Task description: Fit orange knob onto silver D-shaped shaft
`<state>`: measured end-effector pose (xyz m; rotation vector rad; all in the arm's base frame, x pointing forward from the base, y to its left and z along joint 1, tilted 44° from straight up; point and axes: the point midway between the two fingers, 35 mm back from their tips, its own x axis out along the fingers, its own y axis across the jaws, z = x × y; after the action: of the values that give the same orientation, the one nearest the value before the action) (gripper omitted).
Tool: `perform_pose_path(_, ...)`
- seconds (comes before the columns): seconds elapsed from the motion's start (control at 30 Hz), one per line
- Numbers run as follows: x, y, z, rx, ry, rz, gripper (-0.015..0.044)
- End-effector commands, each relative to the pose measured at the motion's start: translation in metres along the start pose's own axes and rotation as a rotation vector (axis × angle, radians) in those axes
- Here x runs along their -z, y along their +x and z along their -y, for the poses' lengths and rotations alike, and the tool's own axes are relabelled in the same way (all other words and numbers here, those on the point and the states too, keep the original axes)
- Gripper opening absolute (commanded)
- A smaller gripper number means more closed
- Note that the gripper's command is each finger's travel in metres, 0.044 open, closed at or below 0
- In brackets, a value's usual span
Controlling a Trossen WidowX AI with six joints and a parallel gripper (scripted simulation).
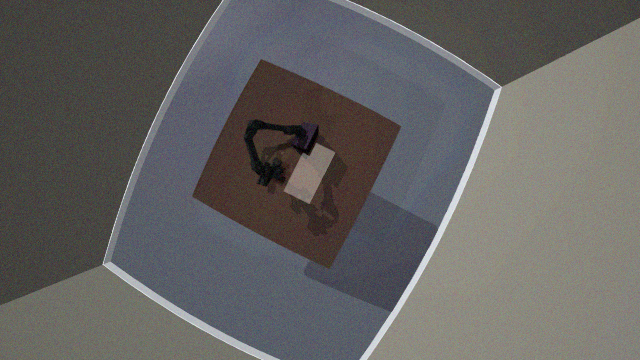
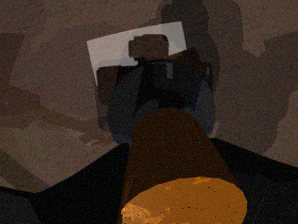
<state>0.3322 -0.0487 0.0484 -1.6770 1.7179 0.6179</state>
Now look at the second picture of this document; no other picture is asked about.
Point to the orange knob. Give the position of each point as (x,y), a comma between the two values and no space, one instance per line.
(174,175)

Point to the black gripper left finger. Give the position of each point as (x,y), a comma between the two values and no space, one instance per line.
(92,196)

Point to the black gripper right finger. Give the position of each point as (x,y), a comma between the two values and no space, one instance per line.
(270,187)

